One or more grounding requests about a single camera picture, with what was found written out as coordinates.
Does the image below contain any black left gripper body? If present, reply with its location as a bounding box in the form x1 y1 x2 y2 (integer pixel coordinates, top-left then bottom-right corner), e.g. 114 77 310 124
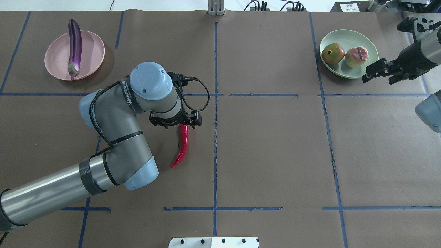
148 110 203 129

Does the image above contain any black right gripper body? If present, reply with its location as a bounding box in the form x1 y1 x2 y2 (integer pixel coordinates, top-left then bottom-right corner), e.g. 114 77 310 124
388 42 431 85

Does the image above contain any red chili pepper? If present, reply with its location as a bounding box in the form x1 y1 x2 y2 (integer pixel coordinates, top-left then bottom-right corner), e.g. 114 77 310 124
170 124 189 168

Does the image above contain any pink yellow peach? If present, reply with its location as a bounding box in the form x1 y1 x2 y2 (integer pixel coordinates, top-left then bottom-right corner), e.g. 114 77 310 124
345 46 369 68

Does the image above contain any red yellow apple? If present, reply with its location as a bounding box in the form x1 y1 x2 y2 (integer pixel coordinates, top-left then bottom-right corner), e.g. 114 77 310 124
321 43 346 65

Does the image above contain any purple eggplant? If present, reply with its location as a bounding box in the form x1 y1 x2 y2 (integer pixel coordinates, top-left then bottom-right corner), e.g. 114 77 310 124
68 19 82 81

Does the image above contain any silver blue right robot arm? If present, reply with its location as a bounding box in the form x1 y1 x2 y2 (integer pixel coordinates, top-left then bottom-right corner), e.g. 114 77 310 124
362 22 441 133

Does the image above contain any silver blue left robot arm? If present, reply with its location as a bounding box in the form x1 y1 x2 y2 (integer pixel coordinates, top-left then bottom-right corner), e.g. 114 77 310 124
1 62 202 232

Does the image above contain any light green plate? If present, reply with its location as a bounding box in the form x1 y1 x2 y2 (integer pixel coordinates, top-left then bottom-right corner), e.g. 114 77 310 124
319 29 379 79

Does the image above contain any white label card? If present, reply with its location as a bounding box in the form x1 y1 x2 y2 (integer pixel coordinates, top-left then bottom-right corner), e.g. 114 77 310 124
340 3 360 12

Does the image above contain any pink plate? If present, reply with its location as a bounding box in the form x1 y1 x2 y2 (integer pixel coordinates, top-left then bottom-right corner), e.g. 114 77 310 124
44 30 105 81

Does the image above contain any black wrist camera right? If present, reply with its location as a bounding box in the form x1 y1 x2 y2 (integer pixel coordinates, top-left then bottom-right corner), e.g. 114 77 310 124
397 14 441 35

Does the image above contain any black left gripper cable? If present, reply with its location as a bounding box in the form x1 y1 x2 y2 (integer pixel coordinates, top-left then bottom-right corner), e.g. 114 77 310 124
89 76 211 149

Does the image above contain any aluminium frame post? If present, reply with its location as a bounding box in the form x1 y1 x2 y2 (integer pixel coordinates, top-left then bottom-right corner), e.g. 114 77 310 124
207 0 225 16

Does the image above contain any white pedestal column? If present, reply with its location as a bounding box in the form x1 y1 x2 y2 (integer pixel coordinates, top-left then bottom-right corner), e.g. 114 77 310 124
168 237 260 248

